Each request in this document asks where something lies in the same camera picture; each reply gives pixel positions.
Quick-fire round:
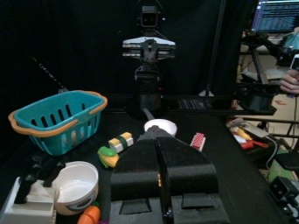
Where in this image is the computer monitor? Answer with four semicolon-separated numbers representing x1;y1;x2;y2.
249;0;299;33

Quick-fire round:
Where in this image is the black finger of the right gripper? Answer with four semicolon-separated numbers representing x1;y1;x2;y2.
140;38;152;64
149;38;160;64

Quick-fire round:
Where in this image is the white box with black clamp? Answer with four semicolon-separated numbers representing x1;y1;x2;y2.
0;176;57;224

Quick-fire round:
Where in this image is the white bowl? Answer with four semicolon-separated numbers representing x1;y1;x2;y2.
51;160;100;216

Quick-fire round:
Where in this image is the black box device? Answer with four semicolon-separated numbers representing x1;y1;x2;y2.
268;176;299;205

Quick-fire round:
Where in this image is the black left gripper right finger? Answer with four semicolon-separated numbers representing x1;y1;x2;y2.
156;131;231;224

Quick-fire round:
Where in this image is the white cable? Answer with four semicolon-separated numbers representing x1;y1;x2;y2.
264;135;280;170

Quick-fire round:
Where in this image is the red white striped toy piece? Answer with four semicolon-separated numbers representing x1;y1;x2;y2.
189;132;207;152

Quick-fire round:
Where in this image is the red yellow tool pile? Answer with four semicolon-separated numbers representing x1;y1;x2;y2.
228;117;273;151

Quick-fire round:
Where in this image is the toy egg sushi green band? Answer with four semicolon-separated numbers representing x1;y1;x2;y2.
107;131;135;154

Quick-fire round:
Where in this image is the teal basket with orange rim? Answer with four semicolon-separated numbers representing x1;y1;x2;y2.
7;89;108;157

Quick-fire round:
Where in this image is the yellow toy corn green husk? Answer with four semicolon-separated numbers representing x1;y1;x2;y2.
97;145;120;169

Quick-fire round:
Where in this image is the orange toy carrot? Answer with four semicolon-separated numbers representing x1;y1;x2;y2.
76;205;101;224

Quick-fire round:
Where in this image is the black metal frame pole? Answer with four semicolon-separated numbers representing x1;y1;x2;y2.
197;0;228;98

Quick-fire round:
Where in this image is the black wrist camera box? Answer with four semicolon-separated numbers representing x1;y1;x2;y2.
139;5;161;29

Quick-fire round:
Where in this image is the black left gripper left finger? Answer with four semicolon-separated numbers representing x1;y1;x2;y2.
109;125;164;224

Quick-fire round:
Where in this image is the person's hand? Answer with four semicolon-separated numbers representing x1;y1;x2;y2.
279;68;299;95

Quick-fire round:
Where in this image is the white round plate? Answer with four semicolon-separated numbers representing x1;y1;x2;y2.
141;108;179;137

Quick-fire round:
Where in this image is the white phone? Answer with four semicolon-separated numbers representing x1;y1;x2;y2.
289;53;299;71

